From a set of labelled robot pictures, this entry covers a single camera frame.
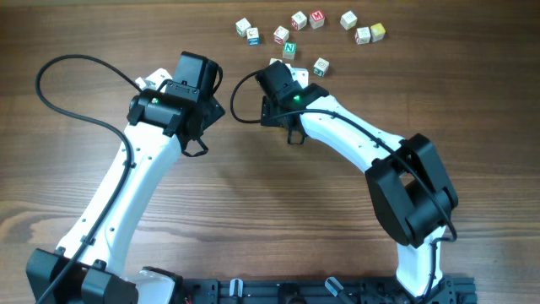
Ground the blue letter block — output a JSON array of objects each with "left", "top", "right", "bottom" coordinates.
[{"left": 246, "top": 27, "right": 260, "bottom": 46}]

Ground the red letter Y block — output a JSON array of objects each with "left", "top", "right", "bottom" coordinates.
[{"left": 354, "top": 27, "right": 371, "bottom": 45}]

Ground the plain white picture block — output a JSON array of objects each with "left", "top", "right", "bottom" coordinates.
[{"left": 340, "top": 10, "right": 358, "bottom": 30}]

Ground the green letter J block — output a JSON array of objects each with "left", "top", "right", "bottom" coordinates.
[{"left": 313, "top": 57, "right": 330, "bottom": 77}]

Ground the red white picture block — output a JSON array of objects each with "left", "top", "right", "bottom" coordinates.
[{"left": 291, "top": 11, "right": 308, "bottom": 31}]

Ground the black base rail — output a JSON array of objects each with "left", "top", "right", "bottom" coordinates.
[{"left": 176, "top": 276, "right": 478, "bottom": 304}]

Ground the red letter A block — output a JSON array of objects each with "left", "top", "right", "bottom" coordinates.
[{"left": 273, "top": 26, "right": 289, "bottom": 45}]

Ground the red letter M block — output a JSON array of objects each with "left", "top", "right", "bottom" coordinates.
[{"left": 309, "top": 10, "right": 326, "bottom": 29}]

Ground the yellow block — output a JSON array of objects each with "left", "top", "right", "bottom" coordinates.
[{"left": 370, "top": 23, "right": 386, "bottom": 42}]

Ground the green letter block centre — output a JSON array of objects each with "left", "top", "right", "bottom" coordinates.
[{"left": 269, "top": 58, "right": 283, "bottom": 65}]

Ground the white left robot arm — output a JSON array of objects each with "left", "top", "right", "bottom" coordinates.
[{"left": 26, "top": 52, "right": 224, "bottom": 303}]

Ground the green letter N block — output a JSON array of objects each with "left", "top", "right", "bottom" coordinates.
[{"left": 283, "top": 42, "right": 297, "bottom": 60}]

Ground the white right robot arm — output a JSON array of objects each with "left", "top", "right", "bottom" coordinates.
[{"left": 255, "top": 61, "right": 458, "bottom": 303}]

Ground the green letter block far left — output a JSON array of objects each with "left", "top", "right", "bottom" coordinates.
[{"left": 235, "top": 18, "right": 251, "bottom": 37}]

